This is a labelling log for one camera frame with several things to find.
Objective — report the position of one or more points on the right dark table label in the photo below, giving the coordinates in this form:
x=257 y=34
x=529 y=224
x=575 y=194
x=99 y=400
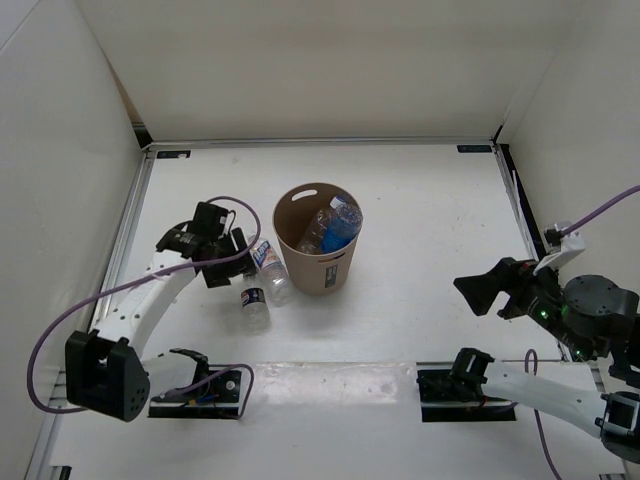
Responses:
x=474 y=148

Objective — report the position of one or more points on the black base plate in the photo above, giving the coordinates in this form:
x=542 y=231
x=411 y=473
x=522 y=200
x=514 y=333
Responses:
x=222 y=398
x=443 y=401

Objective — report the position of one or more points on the clear bottle blue white label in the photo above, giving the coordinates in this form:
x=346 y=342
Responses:
x=271 y=269

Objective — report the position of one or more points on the left dark table label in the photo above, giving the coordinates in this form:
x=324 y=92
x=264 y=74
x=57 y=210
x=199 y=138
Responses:
x=173 y=154

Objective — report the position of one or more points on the clear unlabelled plastic bottle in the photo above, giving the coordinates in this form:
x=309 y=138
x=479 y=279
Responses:
x=311 y=240

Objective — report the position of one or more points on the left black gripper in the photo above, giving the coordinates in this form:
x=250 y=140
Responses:
x=237 y=266

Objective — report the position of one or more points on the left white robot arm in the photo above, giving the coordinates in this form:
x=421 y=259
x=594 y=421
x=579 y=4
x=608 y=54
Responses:
x=105 y=370

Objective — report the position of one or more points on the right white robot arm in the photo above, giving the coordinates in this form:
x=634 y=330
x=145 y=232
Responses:
x=594 y=318

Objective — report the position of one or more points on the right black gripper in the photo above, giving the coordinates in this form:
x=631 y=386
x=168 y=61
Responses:
x=510 y=276

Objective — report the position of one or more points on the brown cylindrical waste bin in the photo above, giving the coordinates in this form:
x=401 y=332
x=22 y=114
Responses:
x=311 y=274

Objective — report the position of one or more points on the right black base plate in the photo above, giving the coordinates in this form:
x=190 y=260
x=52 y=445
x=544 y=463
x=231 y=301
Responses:
x=443 y=401

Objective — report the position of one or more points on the small Pepsi bottle black cap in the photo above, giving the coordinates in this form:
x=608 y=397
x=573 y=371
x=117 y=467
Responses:
x=255 y=309

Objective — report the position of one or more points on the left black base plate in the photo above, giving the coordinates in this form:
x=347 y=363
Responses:
x=222 y=398

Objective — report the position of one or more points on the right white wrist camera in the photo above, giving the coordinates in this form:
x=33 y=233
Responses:
x=564 y=247

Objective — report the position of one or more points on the dark table label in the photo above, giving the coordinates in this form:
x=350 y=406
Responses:
x=173 y=154
x=474 y=148

